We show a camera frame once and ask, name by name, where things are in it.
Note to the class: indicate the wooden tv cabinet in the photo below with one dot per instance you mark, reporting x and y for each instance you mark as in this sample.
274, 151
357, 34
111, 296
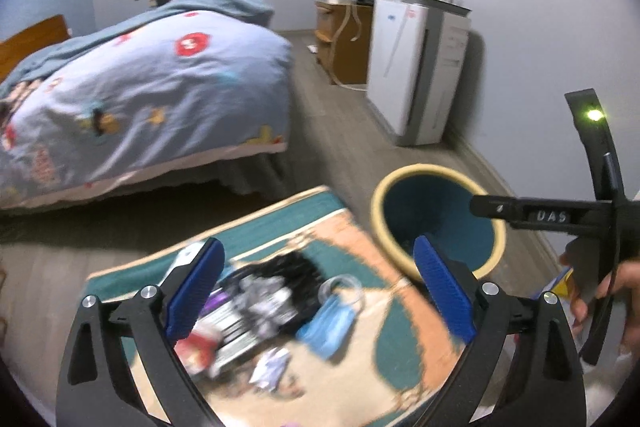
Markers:
343, 36

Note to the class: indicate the right hand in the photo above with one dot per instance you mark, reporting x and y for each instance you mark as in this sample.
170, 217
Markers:
627, 278

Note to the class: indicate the black plastic bag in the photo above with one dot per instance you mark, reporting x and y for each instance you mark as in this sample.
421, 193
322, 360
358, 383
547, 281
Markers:
301, 274

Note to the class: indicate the white air purifier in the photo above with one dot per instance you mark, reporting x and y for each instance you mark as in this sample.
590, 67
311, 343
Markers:
417, 52

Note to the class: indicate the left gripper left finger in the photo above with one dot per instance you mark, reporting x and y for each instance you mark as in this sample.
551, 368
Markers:
95, 385

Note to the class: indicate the purple labelled package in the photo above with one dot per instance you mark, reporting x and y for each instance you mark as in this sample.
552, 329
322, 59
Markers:
237, 340

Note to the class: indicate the teal and orange rug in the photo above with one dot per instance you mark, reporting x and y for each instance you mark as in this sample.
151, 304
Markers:
397, 354

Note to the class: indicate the wooden bed headboard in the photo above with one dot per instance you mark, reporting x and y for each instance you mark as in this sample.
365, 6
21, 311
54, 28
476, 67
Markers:
50, 31

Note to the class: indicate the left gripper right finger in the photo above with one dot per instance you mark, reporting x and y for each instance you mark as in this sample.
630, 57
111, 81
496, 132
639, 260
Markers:
544, 385

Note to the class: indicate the blue cartoon print duvet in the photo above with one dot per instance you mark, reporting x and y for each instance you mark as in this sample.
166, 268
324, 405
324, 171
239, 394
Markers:
182, 86

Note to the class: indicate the black white printed wrapper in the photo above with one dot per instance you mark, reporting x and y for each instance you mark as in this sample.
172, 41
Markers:
267, 302

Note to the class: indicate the yellow rimmed teal trash bin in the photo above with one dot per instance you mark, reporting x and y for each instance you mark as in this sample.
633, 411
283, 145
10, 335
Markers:
434, 200

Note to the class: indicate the blue face mask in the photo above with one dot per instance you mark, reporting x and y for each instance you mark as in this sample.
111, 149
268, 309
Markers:
325, 332

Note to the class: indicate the red and white snack cup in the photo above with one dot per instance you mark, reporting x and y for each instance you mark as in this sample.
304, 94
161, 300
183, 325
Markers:
196, 353

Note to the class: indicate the crumpled white paper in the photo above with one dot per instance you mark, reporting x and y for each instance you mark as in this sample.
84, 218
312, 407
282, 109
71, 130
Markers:
269, 369

